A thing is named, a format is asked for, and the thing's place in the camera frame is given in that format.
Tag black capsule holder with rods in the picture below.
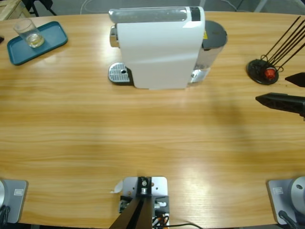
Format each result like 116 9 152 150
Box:
246 16 305 86

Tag grey metal frame leg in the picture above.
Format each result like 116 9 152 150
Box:
255 0 269 12

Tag clear glass cup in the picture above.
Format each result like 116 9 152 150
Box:
13 18 45 49

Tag black chair legs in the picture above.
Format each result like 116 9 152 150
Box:
25 0 58 17

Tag wooden crate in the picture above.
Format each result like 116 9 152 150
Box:
0 0 32 21

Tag silver coffee machine lid lever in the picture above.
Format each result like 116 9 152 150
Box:
108 6 189 24

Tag black cable at mount block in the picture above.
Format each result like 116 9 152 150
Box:
166 222 203 229

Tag clear water tank dark lid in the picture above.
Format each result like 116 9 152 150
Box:
190 20 228 84

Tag red coffee capsule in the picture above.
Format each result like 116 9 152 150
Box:
264 68 276 80

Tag black base cable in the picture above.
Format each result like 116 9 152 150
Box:
0 205 11 224
278 210 299 229

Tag white capsule coffee machine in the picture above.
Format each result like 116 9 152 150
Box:
108 6 206 91

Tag white mount block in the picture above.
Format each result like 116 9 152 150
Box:
119 176 170 226

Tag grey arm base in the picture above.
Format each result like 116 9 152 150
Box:
266 176 305 225
0 179 29 224

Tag dark camera post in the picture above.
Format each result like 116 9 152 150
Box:
110 176 153 229

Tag white tape strip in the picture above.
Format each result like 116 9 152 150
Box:
109 180 124 194

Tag teal rectangular tray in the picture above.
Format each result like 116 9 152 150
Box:
6 21 69 66

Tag chrome drip tray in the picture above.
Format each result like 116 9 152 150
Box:
108 62 133 86

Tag orange wires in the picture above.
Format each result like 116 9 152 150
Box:
152 213 168 226

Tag white floor cable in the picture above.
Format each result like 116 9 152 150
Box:
80 0 112 14

